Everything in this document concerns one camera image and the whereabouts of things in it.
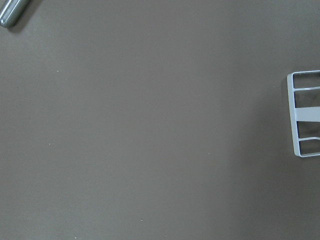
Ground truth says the metal test tube black cap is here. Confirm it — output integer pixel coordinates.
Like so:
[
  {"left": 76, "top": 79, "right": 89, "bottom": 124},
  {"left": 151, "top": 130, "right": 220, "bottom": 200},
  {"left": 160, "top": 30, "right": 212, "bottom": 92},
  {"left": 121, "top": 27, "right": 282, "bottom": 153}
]
[{"left": 0, "top": 0, "right": 31, "bottom": 29}]

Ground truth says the white wire cup rack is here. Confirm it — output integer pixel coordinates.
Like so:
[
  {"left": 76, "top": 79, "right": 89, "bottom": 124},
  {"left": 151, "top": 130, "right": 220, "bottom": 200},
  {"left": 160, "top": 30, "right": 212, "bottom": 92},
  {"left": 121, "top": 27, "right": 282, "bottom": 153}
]
[{"left": 286, "top": 70, "right": 320, "bottom": 158}]

